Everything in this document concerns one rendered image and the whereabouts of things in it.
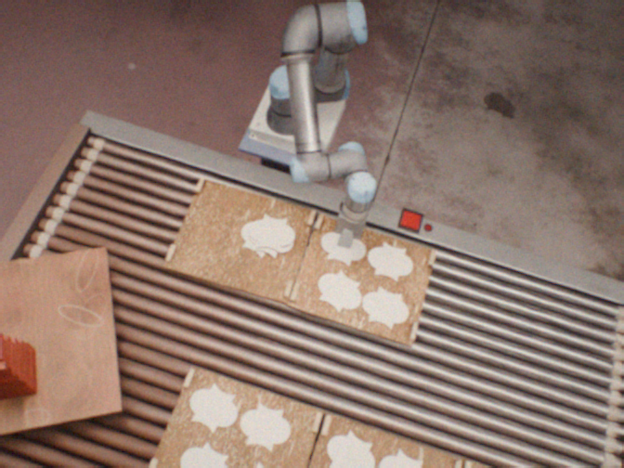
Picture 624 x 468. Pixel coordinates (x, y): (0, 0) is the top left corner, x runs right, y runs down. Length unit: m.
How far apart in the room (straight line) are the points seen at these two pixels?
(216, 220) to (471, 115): 2.03
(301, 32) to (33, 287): 1.05
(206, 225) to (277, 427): 0.70
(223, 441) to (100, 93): 2.31
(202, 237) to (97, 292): 0.39
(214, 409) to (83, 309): 0.47
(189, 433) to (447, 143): 2.30
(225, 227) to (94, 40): 2.07
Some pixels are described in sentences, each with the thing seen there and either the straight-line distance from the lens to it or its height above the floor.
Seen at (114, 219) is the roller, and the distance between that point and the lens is 2.27.
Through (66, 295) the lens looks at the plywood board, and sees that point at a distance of 2.05.
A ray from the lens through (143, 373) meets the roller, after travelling 2.06.
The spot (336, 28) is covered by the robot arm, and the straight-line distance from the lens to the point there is 1.89.
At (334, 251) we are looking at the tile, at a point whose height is 0.94.
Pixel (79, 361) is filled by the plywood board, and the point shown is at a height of 1.04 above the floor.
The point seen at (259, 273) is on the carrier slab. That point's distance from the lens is 2.13.
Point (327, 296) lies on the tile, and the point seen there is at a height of 0.94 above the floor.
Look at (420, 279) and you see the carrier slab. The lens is 2.20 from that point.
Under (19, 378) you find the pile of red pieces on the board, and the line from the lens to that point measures 1.84.
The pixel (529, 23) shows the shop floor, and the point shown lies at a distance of 4.50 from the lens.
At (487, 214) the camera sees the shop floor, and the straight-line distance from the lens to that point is 3.54.
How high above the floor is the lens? 2.88
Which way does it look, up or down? 62 degrees down
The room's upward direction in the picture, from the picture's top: 12 degrees clockwise
